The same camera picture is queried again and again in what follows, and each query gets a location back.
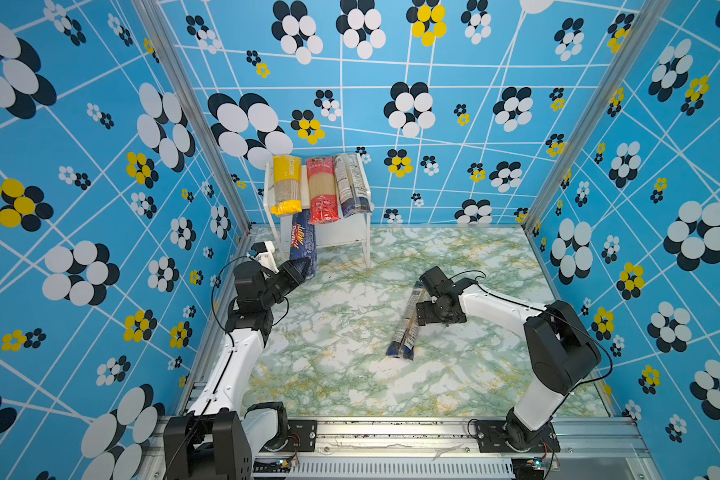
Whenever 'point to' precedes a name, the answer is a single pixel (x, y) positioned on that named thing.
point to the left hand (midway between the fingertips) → (309, 259)
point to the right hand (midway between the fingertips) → (435, 316)
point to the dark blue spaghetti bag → (303, 241)
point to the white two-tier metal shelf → (350, 230)
